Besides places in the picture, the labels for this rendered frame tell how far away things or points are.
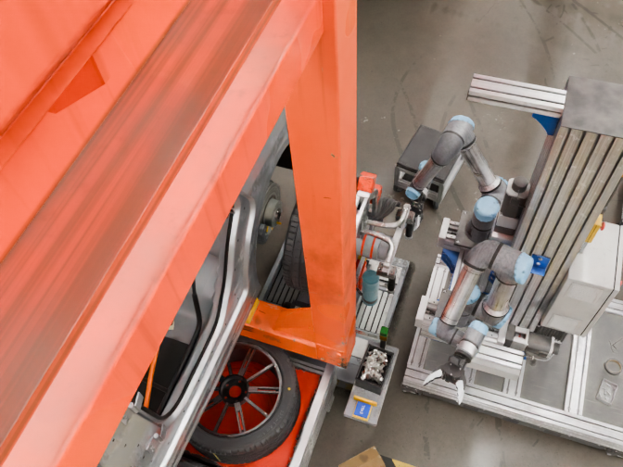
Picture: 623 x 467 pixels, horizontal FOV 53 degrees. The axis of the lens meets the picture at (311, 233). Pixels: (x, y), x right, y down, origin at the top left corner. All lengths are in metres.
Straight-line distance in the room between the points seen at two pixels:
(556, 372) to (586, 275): 1.03
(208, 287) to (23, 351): 2.32
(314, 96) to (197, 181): 0.66
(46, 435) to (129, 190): 0.37
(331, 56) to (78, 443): 1.03
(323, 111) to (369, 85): 3.51
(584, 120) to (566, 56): 3.47
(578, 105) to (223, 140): 1.43
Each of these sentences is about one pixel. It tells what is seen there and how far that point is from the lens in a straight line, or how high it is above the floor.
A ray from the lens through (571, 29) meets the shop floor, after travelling 5.98.
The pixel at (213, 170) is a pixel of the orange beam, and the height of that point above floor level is 2.73.
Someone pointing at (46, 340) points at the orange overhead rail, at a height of 3.00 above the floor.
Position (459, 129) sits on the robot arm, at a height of 1.38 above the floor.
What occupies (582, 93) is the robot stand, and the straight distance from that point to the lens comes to 2.34.
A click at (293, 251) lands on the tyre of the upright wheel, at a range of 3.00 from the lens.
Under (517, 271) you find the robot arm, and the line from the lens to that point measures 2.54.
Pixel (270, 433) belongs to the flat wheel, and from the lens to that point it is 3.21.
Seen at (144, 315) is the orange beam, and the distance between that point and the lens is 0.99.
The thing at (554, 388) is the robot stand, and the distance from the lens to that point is 3.73.
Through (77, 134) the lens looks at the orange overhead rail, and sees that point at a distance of 0.82.
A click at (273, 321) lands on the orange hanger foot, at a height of 0.68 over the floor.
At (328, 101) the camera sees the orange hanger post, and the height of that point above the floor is 2.40.
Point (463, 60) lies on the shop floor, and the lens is 5.48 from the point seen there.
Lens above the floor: 3.57
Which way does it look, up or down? 56 degrees down
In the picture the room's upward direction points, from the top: 6 degrees counter-clockwise
